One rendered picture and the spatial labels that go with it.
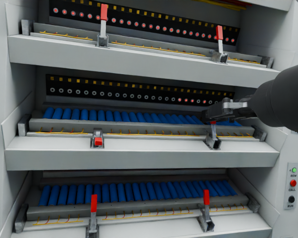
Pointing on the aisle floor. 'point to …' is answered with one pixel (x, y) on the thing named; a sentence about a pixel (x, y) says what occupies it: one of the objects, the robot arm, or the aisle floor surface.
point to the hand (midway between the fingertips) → (214, 115)
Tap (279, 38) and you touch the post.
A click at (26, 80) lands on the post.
